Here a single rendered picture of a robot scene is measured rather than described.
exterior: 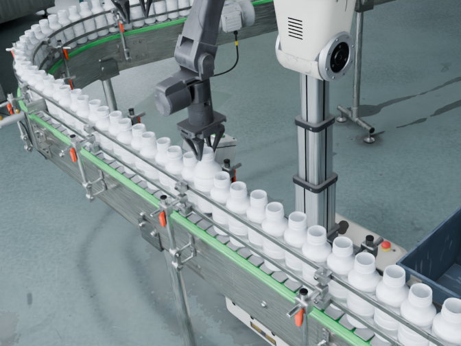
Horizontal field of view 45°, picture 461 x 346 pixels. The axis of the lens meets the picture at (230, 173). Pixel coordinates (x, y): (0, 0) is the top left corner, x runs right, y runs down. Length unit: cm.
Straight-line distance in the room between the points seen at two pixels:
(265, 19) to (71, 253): 158
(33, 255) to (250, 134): 157
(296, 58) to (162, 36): 115
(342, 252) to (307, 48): 83
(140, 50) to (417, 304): 208
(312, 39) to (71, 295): 170
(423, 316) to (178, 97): 64
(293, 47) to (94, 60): 120
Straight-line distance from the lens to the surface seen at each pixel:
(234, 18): 276
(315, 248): 114
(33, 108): 204
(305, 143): 199
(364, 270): 108
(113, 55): 279
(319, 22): 171
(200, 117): 126
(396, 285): 106
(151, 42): 283
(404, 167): 341
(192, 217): 146
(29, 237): 325
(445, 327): 104
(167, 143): 146
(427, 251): 152
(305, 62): 179
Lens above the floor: 191
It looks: 34 degrees down
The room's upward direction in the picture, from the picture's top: 6 degrees counter-clockwise
